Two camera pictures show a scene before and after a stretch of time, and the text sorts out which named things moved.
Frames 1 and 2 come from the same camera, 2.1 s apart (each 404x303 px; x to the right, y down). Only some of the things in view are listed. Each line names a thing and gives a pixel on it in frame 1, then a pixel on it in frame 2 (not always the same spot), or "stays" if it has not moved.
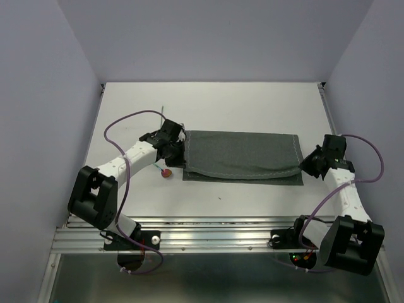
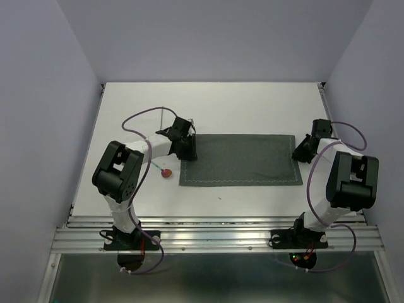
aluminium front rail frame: (189, 234) stays
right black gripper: (305, 165) to (298, 155)
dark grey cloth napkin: (243, 157) stays
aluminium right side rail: (327, 108) stays
